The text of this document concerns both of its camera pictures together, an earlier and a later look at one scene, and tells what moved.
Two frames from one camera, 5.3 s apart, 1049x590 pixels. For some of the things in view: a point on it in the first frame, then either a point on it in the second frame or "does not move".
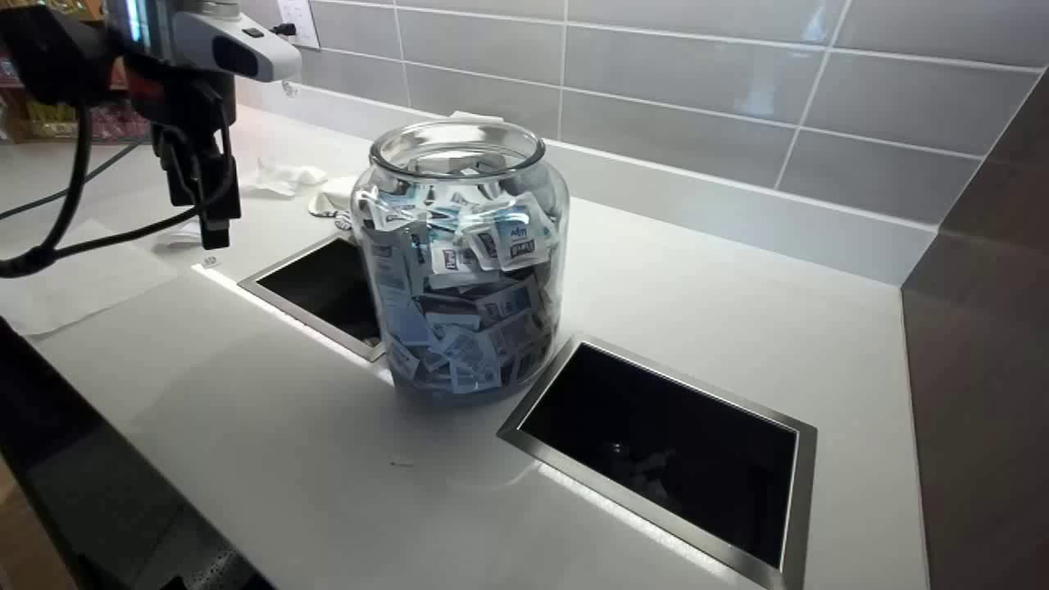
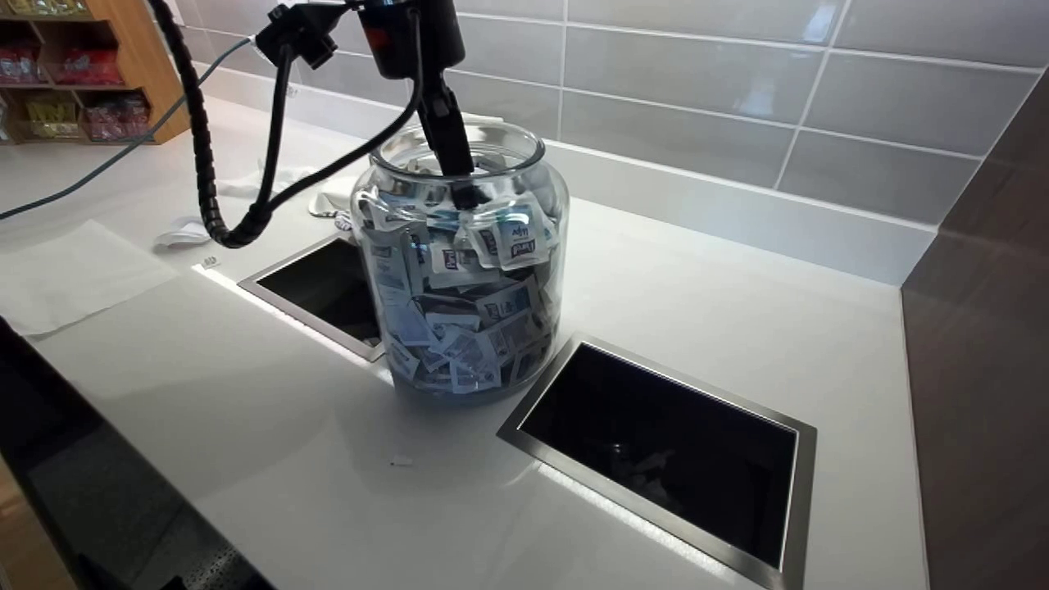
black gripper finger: x=178 y=161 to x=446 y=132
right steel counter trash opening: x=708 y=467 does not move
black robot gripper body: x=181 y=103 to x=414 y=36
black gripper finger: x=219 y=188 to x=446 y=132
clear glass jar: x=468 y=244 does not move
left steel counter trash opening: x=328 y=286 does not move
